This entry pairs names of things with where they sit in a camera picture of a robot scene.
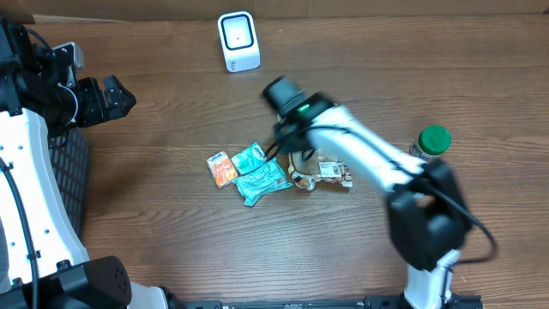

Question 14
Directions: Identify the teal snack packet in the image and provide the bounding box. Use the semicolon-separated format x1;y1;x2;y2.
232;159;293;207

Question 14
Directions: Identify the green tissue pack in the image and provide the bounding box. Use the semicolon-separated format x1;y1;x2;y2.
231;142;267;175

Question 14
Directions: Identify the grey plastic mesh basket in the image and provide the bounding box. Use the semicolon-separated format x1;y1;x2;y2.
49;129;90;239

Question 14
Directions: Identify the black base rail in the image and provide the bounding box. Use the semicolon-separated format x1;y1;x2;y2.
184;294;484;309

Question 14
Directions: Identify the brown snack pouch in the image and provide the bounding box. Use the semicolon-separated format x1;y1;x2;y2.
288;150;353;191

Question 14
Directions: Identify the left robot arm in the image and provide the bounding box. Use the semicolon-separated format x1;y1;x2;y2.
1;20;179;308

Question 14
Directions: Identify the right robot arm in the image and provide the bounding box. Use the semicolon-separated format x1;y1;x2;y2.
262;76;472;308

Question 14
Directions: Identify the green lid jar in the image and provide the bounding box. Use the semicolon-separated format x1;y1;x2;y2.
409;124;452;161

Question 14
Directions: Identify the orange tissue pack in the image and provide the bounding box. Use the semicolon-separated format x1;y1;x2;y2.
207;151;238;189

